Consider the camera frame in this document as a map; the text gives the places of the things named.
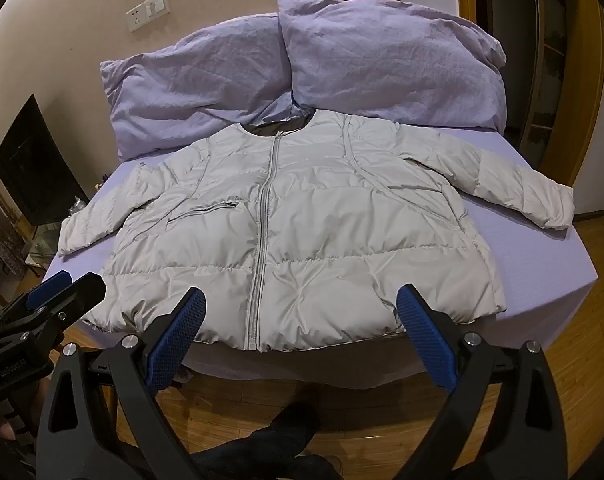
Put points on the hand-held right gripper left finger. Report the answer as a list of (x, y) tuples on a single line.
[(177, 340)]

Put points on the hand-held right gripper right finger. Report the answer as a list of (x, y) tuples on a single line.
[(427, 340)]

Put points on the small shiny clutter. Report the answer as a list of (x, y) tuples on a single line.
[(79, 205)]

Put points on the person's dark sock foot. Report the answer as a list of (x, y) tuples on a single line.
[(322, 467), (262, 425)]

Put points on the lilac pillow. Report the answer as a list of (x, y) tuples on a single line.
[(192, 85), (382, 60)]

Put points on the glass side table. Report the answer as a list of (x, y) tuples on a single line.
[(44, 247)]

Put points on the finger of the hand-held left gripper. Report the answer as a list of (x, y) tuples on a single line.
[(47, 287), (82, 292)]

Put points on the bed with lilac sheet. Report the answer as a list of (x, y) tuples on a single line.
[(527, 270)]

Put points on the white wall socket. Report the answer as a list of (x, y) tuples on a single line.
[(137, 16)]

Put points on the person's left hand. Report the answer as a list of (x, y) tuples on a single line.
[(4, 431)]

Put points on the light puffer jacket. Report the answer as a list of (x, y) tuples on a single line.
[(307, 220)]

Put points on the wooden shelf unit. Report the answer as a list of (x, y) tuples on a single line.
[(582, 85)]

